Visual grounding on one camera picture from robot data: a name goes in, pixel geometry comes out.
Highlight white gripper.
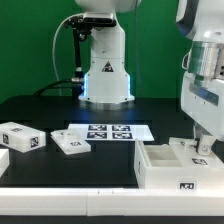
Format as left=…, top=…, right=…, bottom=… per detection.
left=181, top=72, right=224, bottom=156

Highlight white door panel with knob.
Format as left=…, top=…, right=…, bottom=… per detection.
left=169, top=137, right=224, bottom=169

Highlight white cabinet body box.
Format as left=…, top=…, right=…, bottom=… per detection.
left=134, top=140, right=224, bottom=190

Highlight white door panel with tags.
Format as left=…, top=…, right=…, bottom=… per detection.
left=51, top=129, right=91, bottom=155

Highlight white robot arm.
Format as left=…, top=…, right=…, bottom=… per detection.
left=75, top=0, right=224, bottom=155

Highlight white cabinet top block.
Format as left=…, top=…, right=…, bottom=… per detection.
left=0, top=122, right=46, bottom=153

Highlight white marker sheet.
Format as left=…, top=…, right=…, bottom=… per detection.
left=68, top=124, right=154, bottom=141

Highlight white front rail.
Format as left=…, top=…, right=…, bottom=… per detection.
left=0, top=188, right=224, bottom=216

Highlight black base cables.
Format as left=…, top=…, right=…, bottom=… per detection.
left=32, top=79, right=83, bottom=97

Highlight black camera on stand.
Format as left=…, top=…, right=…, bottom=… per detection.
left=64, top=12, right=117, bottom=94

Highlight grey camera cable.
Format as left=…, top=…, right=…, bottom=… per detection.
left=51, top=13, right=84, bottom=97

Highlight white left rail piece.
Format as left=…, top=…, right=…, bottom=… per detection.
left=0, top=149, right=10, bottom=177

